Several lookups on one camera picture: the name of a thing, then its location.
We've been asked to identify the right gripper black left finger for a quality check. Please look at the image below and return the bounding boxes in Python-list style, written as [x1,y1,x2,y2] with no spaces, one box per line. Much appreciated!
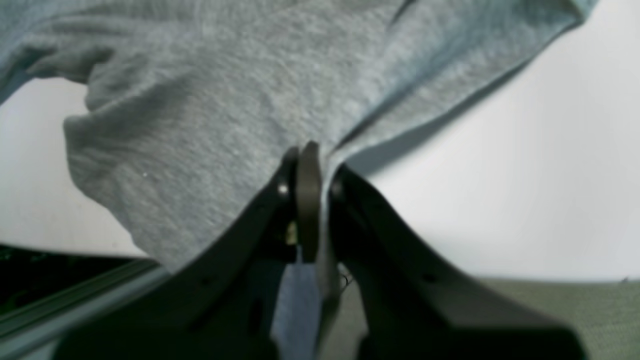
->
[52,141,321,360]

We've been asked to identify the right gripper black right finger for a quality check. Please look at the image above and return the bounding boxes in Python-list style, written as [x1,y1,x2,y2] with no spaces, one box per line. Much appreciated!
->
[328,165,587,360]

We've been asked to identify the grey T-shirt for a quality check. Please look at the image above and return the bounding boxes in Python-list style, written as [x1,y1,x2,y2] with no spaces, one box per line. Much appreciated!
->
[1,0,595,360]

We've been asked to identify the aluminium frame rail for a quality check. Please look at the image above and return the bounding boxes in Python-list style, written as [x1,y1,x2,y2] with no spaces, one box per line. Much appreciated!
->
[0,260,170,360]

